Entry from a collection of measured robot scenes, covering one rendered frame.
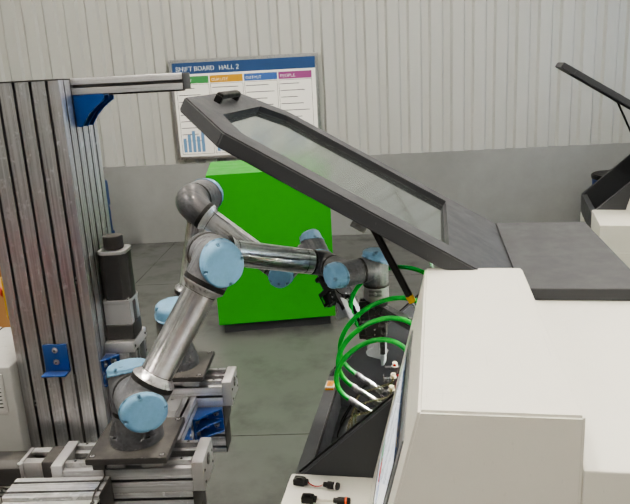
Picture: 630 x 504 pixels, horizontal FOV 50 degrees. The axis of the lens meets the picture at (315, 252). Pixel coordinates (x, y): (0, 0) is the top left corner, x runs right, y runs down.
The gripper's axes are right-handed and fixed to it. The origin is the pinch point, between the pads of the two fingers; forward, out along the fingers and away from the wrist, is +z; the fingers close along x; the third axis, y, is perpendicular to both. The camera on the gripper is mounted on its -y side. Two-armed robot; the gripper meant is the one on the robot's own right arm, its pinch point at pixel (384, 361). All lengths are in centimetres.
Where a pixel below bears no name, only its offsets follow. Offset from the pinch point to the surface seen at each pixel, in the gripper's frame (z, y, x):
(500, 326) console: -40, -27, 72
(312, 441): 20.0, 20.8, 14.3
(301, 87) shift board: -68, 144, -630
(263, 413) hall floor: 116, 89, -174
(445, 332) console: -40, -17, 76
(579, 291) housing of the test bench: -35, -48, 35
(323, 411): 20.0, 20.5, -4.2
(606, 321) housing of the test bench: -32, -51, 48
